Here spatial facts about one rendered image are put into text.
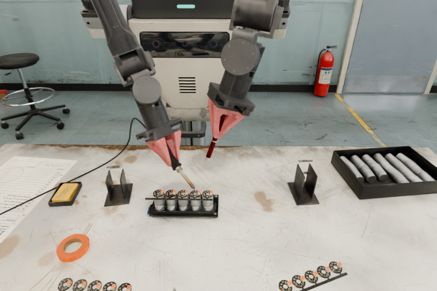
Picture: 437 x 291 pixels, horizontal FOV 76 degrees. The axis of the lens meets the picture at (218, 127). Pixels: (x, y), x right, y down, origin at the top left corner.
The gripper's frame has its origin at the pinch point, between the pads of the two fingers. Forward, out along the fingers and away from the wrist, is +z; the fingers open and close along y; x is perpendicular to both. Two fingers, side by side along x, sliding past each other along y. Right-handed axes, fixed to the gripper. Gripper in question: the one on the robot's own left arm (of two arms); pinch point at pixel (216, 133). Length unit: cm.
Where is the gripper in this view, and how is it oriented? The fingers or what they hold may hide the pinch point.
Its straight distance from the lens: 58.7
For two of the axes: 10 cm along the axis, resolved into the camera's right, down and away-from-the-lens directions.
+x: 8.8, 1.5, 4.4
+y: 3.3, 4.6, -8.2
